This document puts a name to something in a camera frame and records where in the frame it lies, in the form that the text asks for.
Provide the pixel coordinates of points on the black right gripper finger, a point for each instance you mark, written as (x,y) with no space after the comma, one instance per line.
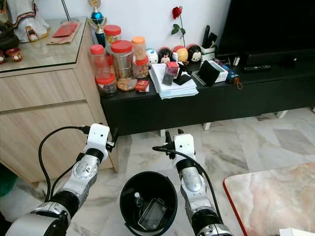
(179,132)
(168,137)

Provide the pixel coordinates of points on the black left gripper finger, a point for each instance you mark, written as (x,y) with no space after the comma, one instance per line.
(114,132)

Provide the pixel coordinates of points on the clear plastic water bottle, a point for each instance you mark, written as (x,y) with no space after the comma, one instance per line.
(138,199)

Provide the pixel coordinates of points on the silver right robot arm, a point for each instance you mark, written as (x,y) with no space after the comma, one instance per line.
(194,187)

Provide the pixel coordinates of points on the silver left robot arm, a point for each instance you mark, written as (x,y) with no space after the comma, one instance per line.
(81,174)

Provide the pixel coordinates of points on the stack of white papers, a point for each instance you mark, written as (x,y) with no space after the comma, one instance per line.
(160,88)

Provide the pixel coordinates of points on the black wallet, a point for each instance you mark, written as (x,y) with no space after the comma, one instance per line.
(184,78)

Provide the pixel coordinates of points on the small red box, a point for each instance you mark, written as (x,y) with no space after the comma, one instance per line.
(142,86)

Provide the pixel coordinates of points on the black low tv console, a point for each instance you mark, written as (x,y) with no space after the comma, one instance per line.
(226,101)

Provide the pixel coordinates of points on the tall red-lid plastic jar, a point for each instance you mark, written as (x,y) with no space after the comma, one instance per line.
(103,71)

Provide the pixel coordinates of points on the clear plastic container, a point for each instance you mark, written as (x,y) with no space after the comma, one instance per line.
(152,214)

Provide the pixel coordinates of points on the black and white box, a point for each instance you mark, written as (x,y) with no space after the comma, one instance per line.
(209,72)

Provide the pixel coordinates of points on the large red-lid nut jar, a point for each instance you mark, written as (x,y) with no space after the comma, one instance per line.
(124,66)

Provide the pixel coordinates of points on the light wooden cabinet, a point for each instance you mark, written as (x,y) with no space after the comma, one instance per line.
(49,113)

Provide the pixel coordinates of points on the yellow red round plush toy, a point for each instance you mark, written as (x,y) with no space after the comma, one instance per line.
(180,54)

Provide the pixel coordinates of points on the black white round plush toy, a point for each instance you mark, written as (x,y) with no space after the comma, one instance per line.
(164,55)

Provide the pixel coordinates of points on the black mouse round plush toy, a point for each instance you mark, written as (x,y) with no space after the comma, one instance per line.
(194,52)

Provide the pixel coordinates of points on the orange-lid plastic jar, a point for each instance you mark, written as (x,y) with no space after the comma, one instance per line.
(140,54)

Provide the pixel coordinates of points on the remote holder with remotes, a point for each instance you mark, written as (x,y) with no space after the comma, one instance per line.
(208,46)

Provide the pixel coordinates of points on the small red-lid jar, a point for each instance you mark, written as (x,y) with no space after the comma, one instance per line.
(112,34)

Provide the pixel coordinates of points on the black remote control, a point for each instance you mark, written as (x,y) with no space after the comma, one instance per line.
(257,68)

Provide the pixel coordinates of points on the brown paper envelope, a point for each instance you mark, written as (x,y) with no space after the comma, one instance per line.
(55,42)

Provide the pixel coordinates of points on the green plastic container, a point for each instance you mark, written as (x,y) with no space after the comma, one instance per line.
(7,182)

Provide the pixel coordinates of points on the gold blue trophy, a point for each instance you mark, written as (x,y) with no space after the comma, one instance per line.
(97,22)

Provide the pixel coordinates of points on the red packet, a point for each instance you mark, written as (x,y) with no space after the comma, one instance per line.
(65,30)

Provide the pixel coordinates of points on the red artificial rose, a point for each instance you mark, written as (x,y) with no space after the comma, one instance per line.
(177,12)

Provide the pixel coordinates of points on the small red patterned cup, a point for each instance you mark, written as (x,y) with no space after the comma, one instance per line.
(2,58)
(14,55)

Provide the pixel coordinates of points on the thin metal pole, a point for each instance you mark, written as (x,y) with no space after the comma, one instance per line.
(66,10)

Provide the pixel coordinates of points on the black flat television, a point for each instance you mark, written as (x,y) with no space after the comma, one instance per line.
(270,27)

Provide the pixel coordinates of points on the black iron teapot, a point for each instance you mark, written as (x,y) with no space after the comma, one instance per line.
(9,39)

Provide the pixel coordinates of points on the robed ceramic figurine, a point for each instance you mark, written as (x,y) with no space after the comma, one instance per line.
(27,17)

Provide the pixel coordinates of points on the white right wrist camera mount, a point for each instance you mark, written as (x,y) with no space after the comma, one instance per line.
(184,145)

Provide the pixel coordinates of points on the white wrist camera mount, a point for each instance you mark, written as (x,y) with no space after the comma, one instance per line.
(97,137)
(184,145)

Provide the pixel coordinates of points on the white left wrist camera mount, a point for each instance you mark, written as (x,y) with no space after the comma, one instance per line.
(97,137)

